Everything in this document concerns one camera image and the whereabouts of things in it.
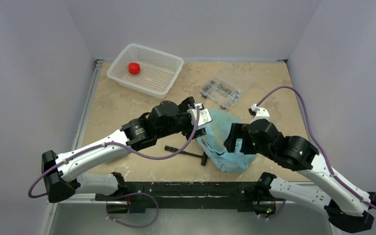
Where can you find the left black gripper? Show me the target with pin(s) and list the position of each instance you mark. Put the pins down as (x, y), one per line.
(187, 105)

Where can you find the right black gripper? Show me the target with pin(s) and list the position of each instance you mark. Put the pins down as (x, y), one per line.
(238, 139)

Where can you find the light blue plastic bag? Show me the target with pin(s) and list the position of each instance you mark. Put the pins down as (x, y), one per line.
(212, 144)

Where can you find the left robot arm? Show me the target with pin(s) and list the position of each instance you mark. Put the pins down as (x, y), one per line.
(65, 174)

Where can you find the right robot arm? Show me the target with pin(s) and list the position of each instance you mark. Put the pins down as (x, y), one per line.
(343, 204)

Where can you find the red fake fruit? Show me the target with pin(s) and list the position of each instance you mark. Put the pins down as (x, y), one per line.
(134, 68)

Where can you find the clear plastic screw organizer box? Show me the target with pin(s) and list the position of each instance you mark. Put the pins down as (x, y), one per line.
(227, 86)

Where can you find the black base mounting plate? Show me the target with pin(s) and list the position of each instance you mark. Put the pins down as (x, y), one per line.
(137, 197)

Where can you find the white perforated plastic basket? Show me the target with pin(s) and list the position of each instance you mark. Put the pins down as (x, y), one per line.
(159, 70)

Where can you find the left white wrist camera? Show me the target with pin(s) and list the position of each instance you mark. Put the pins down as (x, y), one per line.
(200, 115)

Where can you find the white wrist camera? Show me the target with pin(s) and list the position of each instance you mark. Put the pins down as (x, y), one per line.
(257, 112)
(200, 115)

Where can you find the black T-handle tool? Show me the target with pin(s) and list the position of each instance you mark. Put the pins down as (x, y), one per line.
(203, 157)

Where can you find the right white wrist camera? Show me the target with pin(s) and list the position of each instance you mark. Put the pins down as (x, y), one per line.
(257, 112)

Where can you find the aluminium frame rail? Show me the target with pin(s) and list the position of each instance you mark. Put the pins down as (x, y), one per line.
(77, 129)

